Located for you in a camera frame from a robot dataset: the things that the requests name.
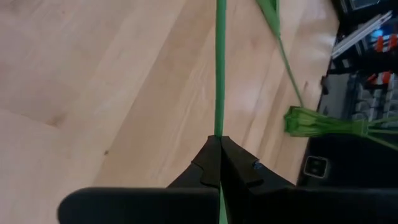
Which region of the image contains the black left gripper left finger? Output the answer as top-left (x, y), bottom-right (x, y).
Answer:
top-left (57, 135), bottom-right (223, 224)

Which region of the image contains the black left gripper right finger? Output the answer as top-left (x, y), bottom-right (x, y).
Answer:
top-left (221, 135), bottom-right (398, 224)

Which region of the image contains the green glass vase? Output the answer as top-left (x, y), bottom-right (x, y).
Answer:
top-left (282, 105), bottom-right (371, 139)

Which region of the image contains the red artificial tulip thick stem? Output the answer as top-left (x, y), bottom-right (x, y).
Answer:
top-left (213, 0), bottom-right (230, 224)

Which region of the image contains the small grey square device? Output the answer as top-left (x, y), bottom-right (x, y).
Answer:
top-left (303, 155), bottom-right (330, 179)

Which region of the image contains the silver aluminium extrusion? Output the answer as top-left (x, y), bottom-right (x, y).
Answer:
top-left (330, 11), bottom-right (393, 60)

